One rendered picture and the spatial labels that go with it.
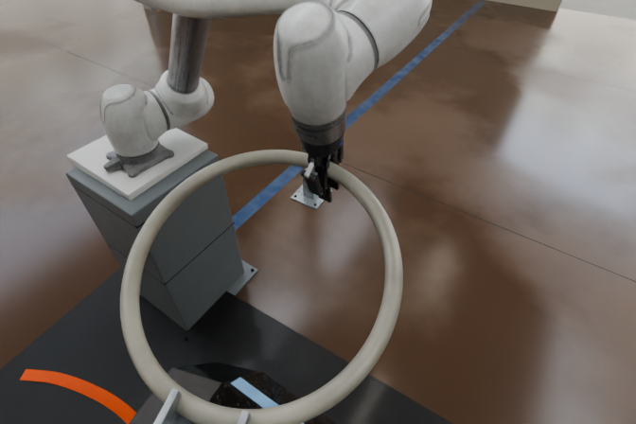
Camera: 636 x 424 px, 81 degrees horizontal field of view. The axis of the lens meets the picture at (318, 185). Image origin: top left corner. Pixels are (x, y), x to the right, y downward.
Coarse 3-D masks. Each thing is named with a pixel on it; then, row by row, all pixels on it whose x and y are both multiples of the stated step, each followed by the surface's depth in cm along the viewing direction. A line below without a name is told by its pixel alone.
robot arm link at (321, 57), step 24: (288, 24) 45; (312, 24) 44; (336, 24) 45; (360, 24) 50; (288, 48) 45; (312, 48) 44; (336, 48) 46; (360, 48) 50; (288, 72) 48; (312, 72) 46; (336, 72) 48; (360, 72) 52; (288, 96) 51; (312, 96) 49; (336, 96) 51; (312, 120) 55
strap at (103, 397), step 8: (24, 376) 160; (32, 376) 160; (40, 376) 160; (48, 376) 160; (56, 376) 160; (64, 376) 160; (72, 376) 160; (56, 384) 157; (64, 384) 157; (72, 384) 157; (80, 384) 157; (88, 384) 157; (80, 392) 155; (88, 392) 155; (96, 392) 155; (104, 392) 155; (104, 400) 153; (112, 400) 153; (120, 400) 153; (112, 408) 150; (120, 408) 150; (128, 408) 150; (120, 416) 148; (128, 416) 148
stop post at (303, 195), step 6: (300, 186) 250; (306, 186) 237; (300, 192) 246; (306, 192) 241; (294, 198) 242; (300, 198) 242; (306, 198) 242; (312, 198) 241; (318, 198) 242; (306, 204) 238; (312, 204) 238; (318, 204) 238
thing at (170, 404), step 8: (176, 392) 54; (168, 400) 53; (176, 400) 54; (168, 408) 52; (176, 408) 54; (160, 416) 52; (168, 416) 53; (176, 416) 55; (240, 416) 52; (248, 416) 52
